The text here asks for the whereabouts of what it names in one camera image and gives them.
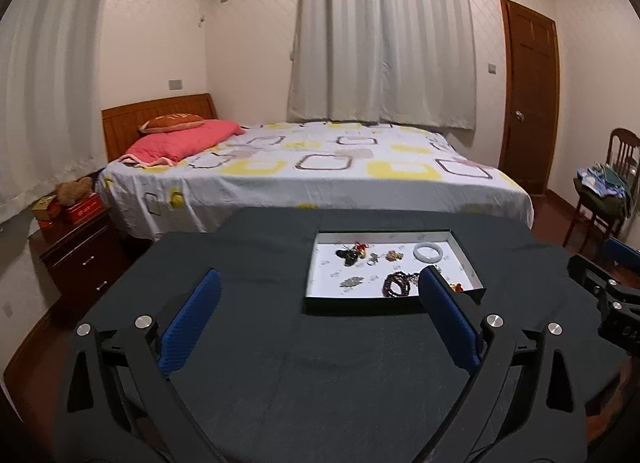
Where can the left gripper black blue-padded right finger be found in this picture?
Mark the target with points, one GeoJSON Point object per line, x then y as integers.
{"type": "Point", "coordinates": [519, 404]}

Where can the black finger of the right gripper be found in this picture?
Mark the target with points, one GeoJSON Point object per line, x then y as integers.
{"type": "Point", "coordinates": [595, 277]}

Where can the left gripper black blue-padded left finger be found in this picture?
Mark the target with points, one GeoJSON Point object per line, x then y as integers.
{"type": "Point", "coordinates": [117, 403]}

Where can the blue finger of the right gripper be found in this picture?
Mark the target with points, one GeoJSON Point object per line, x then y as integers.
{"type": "Point", "coordinates": [622, 253]}

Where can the white jade bangle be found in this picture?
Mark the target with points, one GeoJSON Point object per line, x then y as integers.
{"type": "Point", "coordinates": [428, 252]}

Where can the rose gold cluster brooch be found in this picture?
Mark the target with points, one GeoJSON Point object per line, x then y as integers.
{"type": "Point", "coordinates": [394, 256]}

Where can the silver rhinestone brooch bar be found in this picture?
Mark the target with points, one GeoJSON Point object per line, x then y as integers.
{"type": "Point", "coordinates": [351, 282]}

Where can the red knotted tassel charm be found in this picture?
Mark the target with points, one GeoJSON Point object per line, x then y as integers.
{"type": "Point", "coordinates": [350, 255]}

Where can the green shallow jewelry tray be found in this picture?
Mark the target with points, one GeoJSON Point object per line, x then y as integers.
{"type": "Point", "coordinates": [388, 286]}

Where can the clothes pile on chair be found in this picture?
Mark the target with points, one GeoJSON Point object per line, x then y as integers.
{"type": "Point", "coordinates": [603, 188]}

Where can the wooden chair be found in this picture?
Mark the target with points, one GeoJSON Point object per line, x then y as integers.
{"type": "Point", "coordinates": [623, 157]}

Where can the dark wooden nightstand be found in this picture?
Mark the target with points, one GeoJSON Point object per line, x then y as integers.
{"type": "Point", "coordinates": [85, 260]}

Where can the dark grey table cloth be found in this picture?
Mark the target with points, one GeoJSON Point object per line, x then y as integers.
{"type": "Point", "coordinates": [269, 382]}

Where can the brown wooden door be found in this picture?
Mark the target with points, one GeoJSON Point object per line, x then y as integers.
{"type": "Point", "coordinates": [532, 97]}

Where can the red gift box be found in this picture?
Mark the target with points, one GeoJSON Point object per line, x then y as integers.
{"type": "Point", "coordinates": [85, 209]}

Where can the brown teddy bear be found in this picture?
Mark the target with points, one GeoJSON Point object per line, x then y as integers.
{"type": "Point", "coordinates": [70, 193]}

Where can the pink pillow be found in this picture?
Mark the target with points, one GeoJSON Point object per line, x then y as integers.
{"type": "Point", "coordinates": [170, 148]}

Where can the bed with patterned sheet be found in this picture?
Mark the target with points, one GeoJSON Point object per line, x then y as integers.
{"type": "Point", "coordinates": [317, 165]}

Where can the left side white curtain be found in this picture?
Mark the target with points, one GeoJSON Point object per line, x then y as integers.
{"type": "Point", "coordinates": [51, 129]}

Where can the wooden headboard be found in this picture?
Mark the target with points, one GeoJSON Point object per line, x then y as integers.
{"type": "Point", "coordinates": [121, 124]}

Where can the orange cushion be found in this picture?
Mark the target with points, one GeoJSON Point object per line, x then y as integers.
{"type": "Point", "coordinates": [169, 123]}

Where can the white window curtain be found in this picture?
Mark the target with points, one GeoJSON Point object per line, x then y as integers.
{"type": "Point", "coordinates": [406, 62]}

